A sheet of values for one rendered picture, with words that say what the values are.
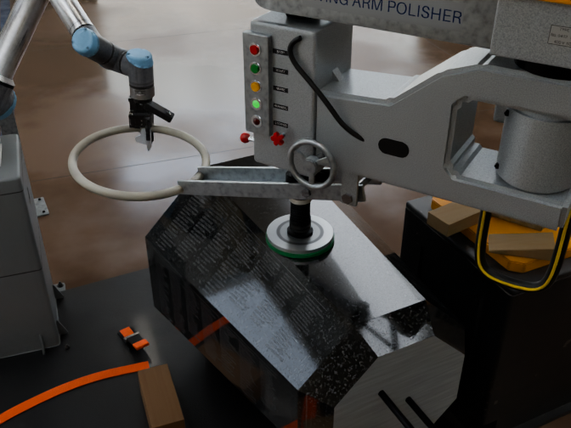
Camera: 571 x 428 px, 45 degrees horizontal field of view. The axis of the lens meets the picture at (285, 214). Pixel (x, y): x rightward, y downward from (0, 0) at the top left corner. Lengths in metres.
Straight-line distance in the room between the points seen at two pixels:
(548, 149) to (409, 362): 0.71
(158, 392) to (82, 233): 1.41
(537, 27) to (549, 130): 0.24
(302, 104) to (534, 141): 0.59
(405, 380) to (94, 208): 2.51
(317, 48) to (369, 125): 0.23
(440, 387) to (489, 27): 1.09
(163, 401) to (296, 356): 0.85
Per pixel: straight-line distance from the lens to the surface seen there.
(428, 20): 1.62
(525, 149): 1.68
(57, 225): 4.00
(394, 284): 2.05
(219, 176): 2.35
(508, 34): 1.56
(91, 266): 3.63
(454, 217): 2.41
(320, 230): 2.20
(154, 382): 2.77
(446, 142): 1.72
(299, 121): 1.87
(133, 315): 3.26
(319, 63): 1.80
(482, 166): 1.82
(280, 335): 2.04
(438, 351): 2.04
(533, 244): 2.37
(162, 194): 2.29
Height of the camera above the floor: 2.11
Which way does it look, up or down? 33 degrees down
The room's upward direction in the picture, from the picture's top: straight up
